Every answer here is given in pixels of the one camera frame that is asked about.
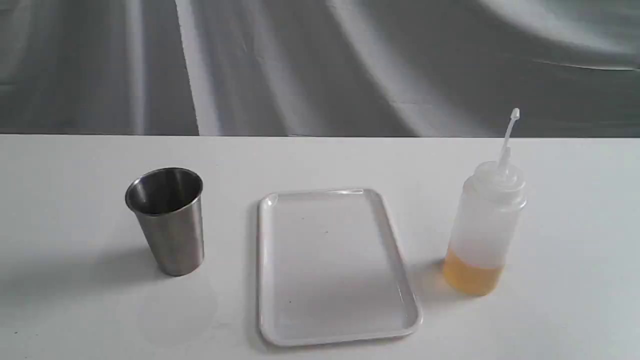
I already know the plastic squeeze bottle with oil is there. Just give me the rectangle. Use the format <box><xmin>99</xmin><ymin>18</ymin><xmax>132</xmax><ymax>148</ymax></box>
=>
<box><xmin>442</xmin><ymin>108</ymin><xmax>527</xmax><ymax>296</ymax></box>

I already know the grey fabric backdrop curtain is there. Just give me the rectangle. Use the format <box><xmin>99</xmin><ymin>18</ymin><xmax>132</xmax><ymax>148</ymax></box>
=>
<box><xmin>0</xmin><ymin>0</ymin><xmax>640</xmax><ymax>138</ymax></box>

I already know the white plastic tray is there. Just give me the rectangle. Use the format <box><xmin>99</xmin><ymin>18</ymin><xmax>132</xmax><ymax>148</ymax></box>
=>
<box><xmin>256</xmin><ymin>187</ymin><xmax>423</xmax><ymax>347</ymax></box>

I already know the stainless steel cup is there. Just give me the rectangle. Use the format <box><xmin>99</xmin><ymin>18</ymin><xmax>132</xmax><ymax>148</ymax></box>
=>
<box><xmin>125</xmin><ymin>167</ymin><xmax>205</xmax><ymax>277</ymax></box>

